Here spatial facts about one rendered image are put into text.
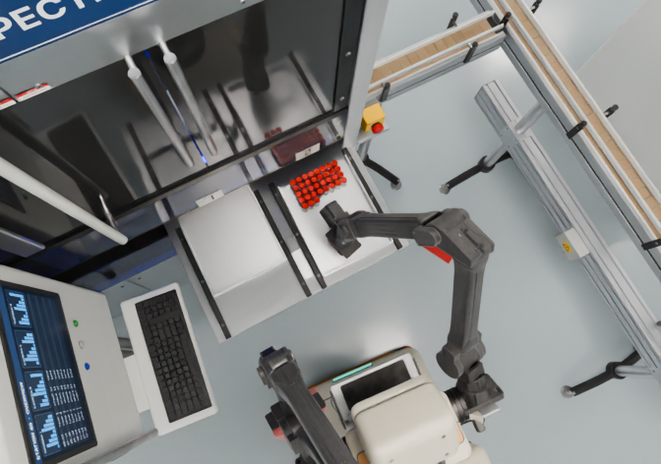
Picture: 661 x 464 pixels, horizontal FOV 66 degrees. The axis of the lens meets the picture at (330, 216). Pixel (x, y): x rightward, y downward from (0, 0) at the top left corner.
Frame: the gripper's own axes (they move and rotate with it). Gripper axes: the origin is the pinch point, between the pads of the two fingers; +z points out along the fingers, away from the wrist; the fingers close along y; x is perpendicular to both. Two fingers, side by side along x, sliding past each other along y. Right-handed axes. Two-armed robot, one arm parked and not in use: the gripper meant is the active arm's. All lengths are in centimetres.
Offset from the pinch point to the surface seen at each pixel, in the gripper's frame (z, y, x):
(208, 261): 5.2, 25.9, 35.0
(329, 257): 4.5, 0.4, 4.7
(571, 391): 84, -115, -50
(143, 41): -89, 37, 19
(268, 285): 5.1, 6.7, 25.7
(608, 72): 40, -18, -155
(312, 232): 4.6, 10.3, 3.2
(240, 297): 5.3, 9.8, 34.8
